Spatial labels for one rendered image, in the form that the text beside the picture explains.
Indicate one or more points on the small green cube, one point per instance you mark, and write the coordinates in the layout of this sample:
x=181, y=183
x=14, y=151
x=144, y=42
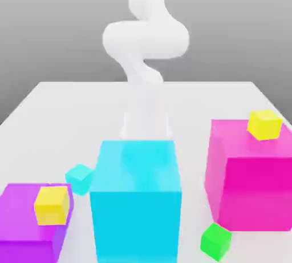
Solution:
x=215, y=242

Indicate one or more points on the large cyan box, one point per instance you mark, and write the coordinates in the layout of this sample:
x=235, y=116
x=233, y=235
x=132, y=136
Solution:
x=136, y=222

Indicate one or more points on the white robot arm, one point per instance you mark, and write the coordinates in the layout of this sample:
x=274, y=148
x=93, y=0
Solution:
x=146, y=39

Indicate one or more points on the large pink box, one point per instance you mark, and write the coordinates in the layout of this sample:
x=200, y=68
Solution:
x=255, y=190

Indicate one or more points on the large purple box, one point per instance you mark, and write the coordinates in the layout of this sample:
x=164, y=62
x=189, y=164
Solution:
x=18, y=217

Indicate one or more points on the small cyan cube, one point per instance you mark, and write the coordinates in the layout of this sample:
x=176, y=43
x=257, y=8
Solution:
x=78, y=179

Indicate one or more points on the small yellow cube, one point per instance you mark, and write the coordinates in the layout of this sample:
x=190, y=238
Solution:
x=264, y=125
x=51, y=208

